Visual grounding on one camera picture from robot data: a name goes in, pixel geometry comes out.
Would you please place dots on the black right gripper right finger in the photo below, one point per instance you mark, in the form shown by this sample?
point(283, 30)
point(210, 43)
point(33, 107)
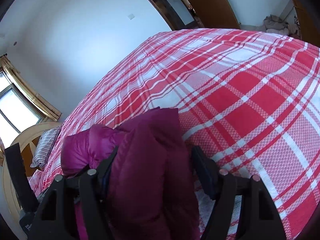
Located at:
point(258, 215)

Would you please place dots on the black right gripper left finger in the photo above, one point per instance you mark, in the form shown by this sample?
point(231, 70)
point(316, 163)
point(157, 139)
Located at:
point(56, 215)

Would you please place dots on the magenta puffer jacket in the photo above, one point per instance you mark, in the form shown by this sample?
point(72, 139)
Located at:
point(151, 191)

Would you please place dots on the pile of beige clothes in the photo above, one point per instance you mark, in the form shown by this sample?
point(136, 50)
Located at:
point(274, 24)

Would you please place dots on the pink floral quilt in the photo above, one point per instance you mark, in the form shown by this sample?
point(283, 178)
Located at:
point(36, 182)

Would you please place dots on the beige wooden headboard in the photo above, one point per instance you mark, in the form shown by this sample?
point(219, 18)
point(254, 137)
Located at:
point(28, 140)

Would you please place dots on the striped grey white pillow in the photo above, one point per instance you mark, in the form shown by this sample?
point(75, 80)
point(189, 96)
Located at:
point(44, 147)

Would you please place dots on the right golden curtain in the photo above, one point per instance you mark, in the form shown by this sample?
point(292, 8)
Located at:
point(32, 95)

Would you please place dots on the red white plaid bedsheet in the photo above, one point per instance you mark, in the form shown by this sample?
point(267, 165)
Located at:
point(249, 99)

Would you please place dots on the brown wooden door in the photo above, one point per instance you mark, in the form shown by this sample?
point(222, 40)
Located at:
point(215, 13)

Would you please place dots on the window with dark frame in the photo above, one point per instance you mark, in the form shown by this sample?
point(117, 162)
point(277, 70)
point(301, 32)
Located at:
point(17, 112)

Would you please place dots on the white wall switch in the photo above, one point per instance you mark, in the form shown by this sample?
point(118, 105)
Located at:
point(131, 16)

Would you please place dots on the dark wooden door frame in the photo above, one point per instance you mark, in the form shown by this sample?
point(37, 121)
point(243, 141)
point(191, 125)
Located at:
point(179, 14)

